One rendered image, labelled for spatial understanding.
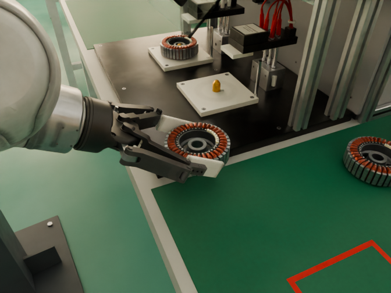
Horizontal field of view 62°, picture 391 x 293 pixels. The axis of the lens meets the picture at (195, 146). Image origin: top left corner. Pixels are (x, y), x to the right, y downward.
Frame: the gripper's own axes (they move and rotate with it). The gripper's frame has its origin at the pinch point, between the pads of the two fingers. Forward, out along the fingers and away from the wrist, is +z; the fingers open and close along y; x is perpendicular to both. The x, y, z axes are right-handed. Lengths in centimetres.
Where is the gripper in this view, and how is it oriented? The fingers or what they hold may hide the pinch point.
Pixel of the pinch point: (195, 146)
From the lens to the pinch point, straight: 55.9
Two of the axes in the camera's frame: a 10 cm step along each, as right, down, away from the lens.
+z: 7.9, 1.6, 5.8
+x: 4.6, -8.0, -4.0
